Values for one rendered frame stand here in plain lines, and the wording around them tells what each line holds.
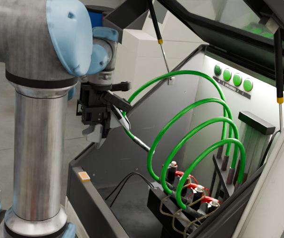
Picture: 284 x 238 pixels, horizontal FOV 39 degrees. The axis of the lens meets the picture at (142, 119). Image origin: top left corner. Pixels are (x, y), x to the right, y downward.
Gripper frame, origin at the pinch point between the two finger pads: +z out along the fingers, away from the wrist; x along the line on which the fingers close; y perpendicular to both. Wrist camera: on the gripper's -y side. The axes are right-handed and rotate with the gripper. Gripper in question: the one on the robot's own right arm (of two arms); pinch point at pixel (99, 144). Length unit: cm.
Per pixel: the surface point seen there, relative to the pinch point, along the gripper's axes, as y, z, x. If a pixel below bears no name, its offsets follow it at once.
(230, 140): -28.7, -10.4, 24.6
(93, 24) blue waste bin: -228, 70, -577
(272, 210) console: -30, 1, 44
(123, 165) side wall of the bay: -26.5, 28.2, -31.1
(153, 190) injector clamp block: -24.7, 22.7, -3.3
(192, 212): -20.3, 12.0, 24.8
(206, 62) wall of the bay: -57, -18, -28
